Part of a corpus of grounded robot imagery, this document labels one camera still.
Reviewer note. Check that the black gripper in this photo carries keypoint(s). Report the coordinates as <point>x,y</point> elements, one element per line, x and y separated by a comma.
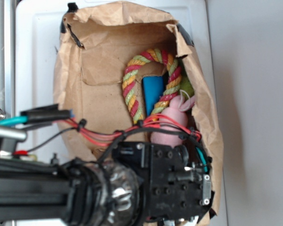
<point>167,189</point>

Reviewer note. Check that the aluminium extrusion rail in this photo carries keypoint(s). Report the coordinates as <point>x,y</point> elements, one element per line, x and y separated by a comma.
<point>7,58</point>

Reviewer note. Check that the blue rectangular block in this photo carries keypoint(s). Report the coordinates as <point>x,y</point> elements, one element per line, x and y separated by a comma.
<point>153,88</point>

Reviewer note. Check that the multicolour twisted rope toy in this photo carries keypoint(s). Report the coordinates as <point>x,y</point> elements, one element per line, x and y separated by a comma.
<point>171,88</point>

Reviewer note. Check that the green felt ball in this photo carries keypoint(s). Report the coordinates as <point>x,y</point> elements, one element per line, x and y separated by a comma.
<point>186,86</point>

